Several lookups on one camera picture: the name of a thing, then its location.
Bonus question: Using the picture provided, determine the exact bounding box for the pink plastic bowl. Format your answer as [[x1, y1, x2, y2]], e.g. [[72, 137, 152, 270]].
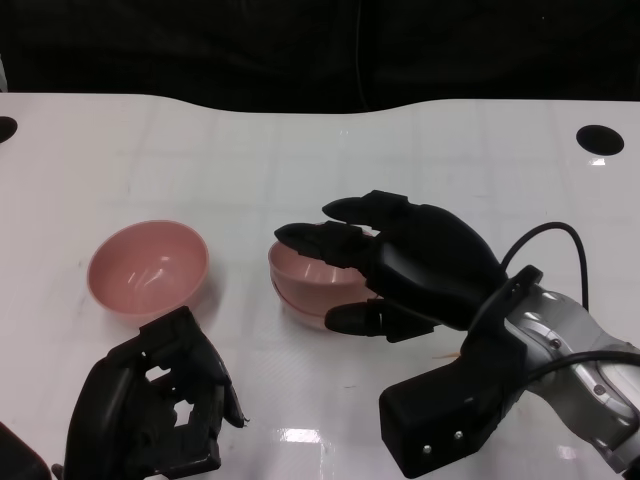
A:
[[86, 219, 210, 329], [272, 280, 344, 332], [268, 227, 376, 317]]

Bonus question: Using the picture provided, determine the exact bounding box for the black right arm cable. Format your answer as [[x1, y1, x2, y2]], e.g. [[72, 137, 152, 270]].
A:
[[499, 222, 592, 314]]

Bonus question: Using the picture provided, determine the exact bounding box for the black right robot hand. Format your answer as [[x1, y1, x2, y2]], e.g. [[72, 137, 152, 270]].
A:
[[273, 189, 506, 344]]

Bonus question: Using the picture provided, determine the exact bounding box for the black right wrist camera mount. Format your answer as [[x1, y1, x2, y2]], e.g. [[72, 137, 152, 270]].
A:
[[378, 266, 544, 479]]

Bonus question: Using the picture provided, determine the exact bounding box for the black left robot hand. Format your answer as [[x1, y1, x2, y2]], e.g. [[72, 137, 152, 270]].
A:
[[64, 305, 249, 479]]

